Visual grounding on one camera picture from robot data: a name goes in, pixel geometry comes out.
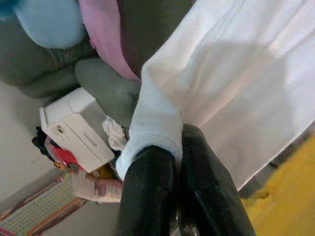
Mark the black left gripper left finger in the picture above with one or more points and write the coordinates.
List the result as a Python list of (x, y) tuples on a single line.
[(147, 196)]

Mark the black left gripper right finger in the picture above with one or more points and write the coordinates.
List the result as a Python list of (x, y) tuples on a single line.
[(209, 196)]

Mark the white shirt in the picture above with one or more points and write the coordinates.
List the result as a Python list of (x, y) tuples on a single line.
[(233, 73)]

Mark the pink patterned soft toy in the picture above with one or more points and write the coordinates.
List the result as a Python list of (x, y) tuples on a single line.
[(98, 189)]

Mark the crumpled white cloth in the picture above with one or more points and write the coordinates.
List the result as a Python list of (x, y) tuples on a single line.
[(114, 132)]

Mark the yellow polo shirt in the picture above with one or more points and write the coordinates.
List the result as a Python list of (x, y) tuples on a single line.
[(290, 196)]

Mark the white plastic box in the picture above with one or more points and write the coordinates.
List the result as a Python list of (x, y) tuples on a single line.
[(81, 132)]

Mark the red plastic toy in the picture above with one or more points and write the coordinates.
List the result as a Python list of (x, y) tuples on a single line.
[(64, 157)]

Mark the dotted colourful play mat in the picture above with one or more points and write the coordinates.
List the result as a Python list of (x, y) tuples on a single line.
[(41, 209)]

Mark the pale pink cloth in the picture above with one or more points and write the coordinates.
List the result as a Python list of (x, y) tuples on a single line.
[(103, 32)]

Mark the green sofa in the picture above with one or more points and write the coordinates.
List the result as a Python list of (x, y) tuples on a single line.
[(29, 66)]

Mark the light blue round cushion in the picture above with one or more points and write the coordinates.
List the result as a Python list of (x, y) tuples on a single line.
[(51, 22)]

